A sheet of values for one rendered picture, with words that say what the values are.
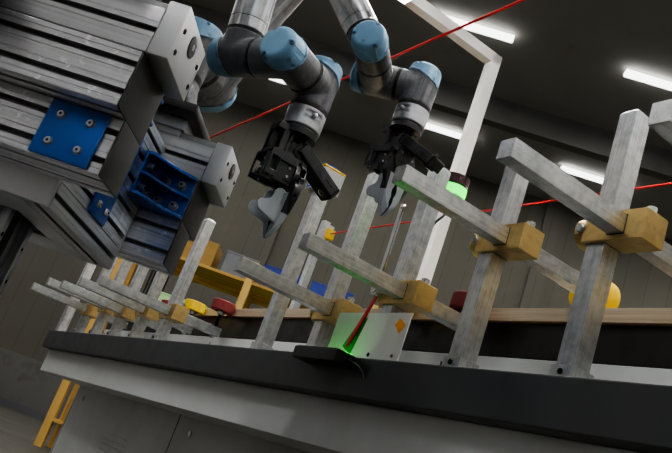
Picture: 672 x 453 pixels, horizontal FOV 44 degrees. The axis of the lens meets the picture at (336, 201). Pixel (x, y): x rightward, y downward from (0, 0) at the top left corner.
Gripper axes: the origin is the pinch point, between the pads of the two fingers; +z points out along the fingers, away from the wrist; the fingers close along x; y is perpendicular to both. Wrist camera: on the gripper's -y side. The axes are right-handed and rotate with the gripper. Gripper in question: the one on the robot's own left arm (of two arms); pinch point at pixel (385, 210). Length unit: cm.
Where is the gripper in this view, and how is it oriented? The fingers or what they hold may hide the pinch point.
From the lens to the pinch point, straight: 172.2
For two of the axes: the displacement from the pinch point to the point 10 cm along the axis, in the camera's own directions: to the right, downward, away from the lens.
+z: -3.3, 8.9, -3.2
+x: -5.6, -4.6, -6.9
